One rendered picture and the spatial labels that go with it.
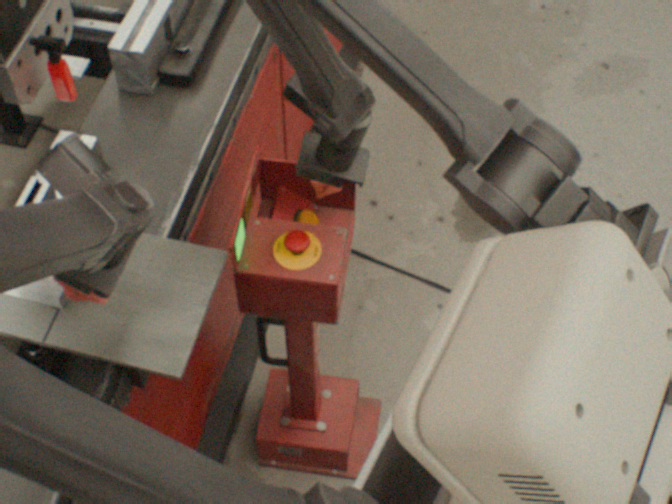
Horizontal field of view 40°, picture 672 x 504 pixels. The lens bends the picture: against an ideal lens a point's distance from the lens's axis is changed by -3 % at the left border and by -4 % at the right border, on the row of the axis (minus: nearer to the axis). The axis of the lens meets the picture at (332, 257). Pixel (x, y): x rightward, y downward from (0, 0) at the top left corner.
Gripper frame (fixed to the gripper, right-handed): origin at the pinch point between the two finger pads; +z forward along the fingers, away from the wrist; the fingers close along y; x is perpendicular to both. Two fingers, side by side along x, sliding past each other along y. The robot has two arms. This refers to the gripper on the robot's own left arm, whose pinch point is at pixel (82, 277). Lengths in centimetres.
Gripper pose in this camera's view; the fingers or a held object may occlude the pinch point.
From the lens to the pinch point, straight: 116.0
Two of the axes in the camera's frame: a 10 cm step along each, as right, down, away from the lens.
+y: -2.6, 7.9, -5.5
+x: 8.5, 4.6, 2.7
